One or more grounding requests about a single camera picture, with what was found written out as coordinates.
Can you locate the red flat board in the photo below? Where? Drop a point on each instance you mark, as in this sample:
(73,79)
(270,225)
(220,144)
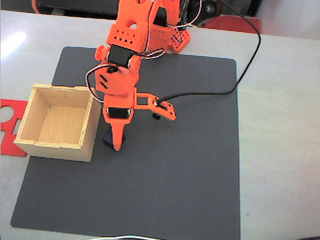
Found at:
(232,23)

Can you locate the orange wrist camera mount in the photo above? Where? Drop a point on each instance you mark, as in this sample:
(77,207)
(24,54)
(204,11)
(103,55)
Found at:
(167,111)

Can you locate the open wooden box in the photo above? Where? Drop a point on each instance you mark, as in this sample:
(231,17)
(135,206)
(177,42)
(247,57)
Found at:
(62,122)

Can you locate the red cutout sheet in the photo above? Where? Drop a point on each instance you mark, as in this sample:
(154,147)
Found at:
(12,147)

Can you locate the blue cube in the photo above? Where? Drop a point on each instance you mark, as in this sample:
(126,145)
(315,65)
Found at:
(107,140)

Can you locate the dark grey mat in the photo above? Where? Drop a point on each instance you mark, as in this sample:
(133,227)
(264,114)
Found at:
(162,162)

